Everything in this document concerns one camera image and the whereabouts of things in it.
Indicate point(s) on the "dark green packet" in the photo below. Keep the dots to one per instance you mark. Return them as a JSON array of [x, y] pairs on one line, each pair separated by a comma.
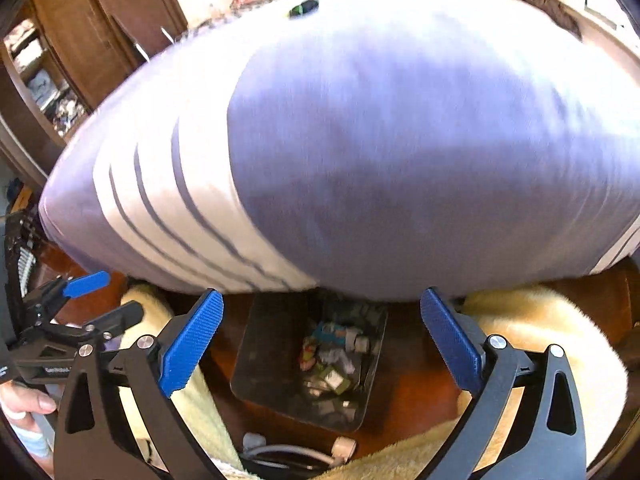
[[302, 8]]

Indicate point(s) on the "brown wooden wardrobe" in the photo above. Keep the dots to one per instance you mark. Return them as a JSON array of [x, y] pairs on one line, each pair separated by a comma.
[[115, 5]]

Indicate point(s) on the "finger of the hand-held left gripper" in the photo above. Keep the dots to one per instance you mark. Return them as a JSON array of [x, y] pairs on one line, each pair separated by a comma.
[[120, 312], [87, 282]]

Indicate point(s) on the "person's left hand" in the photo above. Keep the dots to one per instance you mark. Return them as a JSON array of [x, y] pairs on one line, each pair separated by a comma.
[[27, 402]]

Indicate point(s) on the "blue white striped blanket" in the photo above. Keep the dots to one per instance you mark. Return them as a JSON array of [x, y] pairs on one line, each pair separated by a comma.
[[375, 160]]

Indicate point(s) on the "teal wrapper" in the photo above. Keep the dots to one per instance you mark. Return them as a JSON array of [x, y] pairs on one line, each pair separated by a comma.
[[327, 333]]

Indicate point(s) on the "yellow fuzzy blanket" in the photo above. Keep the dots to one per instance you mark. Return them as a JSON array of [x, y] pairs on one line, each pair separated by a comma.
[[540, 340]]

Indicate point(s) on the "black white patterned bed sheet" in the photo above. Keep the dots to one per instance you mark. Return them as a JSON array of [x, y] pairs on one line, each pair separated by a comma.
[[210, 22]]

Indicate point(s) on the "small white cup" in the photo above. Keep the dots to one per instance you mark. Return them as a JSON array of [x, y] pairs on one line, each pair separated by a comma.
[[360, 342]]

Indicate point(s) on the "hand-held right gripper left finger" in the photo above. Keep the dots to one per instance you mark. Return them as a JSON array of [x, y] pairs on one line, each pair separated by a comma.
[[192, 345]]

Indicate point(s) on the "small white box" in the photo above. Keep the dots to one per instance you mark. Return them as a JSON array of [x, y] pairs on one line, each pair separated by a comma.
[[332, 377]]

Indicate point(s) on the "stack of folded clothes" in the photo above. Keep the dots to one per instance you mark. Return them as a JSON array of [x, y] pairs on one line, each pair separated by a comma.
[[45, 80]]

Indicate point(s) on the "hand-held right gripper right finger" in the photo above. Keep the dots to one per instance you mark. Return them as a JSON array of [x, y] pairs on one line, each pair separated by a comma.
[[450, 345]]

